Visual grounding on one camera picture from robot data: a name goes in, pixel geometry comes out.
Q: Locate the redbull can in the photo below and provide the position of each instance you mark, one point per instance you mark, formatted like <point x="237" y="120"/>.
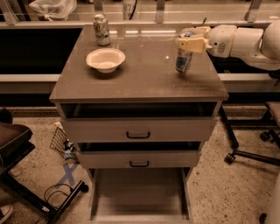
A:
<point x="183" y="61"/>

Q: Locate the grey drawer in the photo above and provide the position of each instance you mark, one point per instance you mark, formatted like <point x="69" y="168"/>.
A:
<point x="140" y="196"/>
<point x="139" y="155"/>
<point x="139" y="122"/>

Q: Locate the middle grey drawer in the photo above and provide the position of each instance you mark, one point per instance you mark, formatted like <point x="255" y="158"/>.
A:
<point x="139" y="155"/>

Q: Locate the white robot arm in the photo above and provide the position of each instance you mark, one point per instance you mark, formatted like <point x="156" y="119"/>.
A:
<point x="256" y="47"/>

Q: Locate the bottom grey drawer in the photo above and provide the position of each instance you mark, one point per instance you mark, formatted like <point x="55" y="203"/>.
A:
<point x="140" y="196"/>

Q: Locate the top grey drawer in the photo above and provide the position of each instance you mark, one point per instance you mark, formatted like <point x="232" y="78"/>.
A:
<point x="139" y="122"/>

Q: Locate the grey drawer cabinet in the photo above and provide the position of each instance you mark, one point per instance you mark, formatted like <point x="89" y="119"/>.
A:
<point x="147" y="75"/>

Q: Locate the green soda can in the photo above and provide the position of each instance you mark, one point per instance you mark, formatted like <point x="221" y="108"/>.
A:
<point x="101" y="29"/>

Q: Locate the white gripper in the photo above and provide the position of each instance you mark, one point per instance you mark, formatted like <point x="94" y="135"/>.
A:
<point x="220" y="40"/>

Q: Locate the black office chair left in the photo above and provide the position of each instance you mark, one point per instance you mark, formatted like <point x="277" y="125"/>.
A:
<point x="15" y="145"/>

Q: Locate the white paper bowl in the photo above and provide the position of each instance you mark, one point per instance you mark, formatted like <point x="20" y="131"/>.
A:
<point x="105" y="60"/>

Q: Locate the clear plastic bag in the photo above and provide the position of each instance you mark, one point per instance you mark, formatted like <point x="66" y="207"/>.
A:
<point x="53" y="9"/>

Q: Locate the shoe tip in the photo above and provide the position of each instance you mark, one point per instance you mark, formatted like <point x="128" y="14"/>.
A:
<point x="5" y="213"/>

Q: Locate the black wire basket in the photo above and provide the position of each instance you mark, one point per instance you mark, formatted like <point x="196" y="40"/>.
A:
<point x="62" y="145"/>

